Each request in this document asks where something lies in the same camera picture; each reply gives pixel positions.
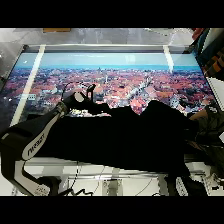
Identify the black cable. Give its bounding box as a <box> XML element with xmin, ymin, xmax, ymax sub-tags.
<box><xmin>60</xmin><ymin>81</ymin><xmax>75</xmax><ymax>103</ymax></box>

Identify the black garment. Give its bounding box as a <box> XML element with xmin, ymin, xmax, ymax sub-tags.
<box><xmin>32</xmin><ymin>99</ymin><xmax>202</xmax><ymax>175</ymax></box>

